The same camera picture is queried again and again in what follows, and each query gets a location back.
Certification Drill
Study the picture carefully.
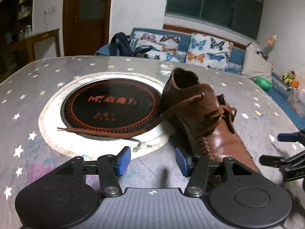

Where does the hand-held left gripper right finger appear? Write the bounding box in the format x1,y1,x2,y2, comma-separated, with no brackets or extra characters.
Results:
176,147,254,197

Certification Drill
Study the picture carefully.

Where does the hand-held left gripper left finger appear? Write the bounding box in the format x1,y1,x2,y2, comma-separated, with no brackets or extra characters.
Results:
54,146,131,197

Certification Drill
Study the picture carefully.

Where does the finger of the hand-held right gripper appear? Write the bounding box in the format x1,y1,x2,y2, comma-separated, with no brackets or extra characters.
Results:
278,129,305,148
259,155,305,170

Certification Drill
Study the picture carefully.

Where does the brown leather shoe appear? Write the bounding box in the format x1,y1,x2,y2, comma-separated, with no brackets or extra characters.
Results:
158,67,261,186

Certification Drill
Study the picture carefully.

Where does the clear bag of toys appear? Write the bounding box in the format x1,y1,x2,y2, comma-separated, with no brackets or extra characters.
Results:
286,86,305,118

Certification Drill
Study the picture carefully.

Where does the round black induction cooktop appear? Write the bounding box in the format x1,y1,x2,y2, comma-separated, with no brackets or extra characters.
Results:
59,78,162,134

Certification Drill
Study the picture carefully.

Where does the green round toy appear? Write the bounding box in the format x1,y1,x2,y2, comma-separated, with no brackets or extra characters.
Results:
255,76,273,91

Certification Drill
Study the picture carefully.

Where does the teddy bear in yellow vest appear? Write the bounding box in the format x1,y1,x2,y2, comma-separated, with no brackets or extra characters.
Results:
281,70,297,83

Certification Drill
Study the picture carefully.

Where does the plain grey pillow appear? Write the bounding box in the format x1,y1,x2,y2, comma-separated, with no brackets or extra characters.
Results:
241,43,273,81

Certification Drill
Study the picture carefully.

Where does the blue corner sofa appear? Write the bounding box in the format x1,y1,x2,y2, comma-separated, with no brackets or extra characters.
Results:
95,27,305,127

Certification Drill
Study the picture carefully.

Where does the paper pinwheel flower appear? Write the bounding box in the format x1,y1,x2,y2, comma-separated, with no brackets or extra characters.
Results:
266,34,278,53

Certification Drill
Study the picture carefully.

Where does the black curved padded object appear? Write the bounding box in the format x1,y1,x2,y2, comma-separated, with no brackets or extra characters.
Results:
132,45,153,58

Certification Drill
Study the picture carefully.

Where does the square butterfly-print cushion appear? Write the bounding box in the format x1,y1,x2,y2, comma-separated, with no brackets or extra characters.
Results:
186,32,234,71

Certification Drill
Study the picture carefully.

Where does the dark blue backpack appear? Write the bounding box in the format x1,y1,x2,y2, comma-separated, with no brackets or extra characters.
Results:
109,32,134,56

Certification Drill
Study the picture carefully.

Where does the stack of books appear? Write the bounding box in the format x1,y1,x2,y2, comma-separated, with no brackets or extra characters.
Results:
130,35,141,50

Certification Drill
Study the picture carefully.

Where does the long butterfly-print cushion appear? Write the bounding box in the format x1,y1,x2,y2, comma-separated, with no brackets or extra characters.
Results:
131,31,180,62

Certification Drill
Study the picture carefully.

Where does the brown wooden door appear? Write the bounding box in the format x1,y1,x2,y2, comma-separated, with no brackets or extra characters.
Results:
62,0,113,58

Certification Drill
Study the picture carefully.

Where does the wooden side table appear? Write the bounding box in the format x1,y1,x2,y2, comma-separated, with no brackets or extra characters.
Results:
0,28,60,81

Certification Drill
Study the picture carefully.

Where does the green-framed window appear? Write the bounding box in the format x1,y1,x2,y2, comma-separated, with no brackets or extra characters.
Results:
164,0,265,40

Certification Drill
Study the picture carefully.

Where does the wooden shelf cabinet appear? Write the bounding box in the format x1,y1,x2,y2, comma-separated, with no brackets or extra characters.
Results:
0,0,36,46

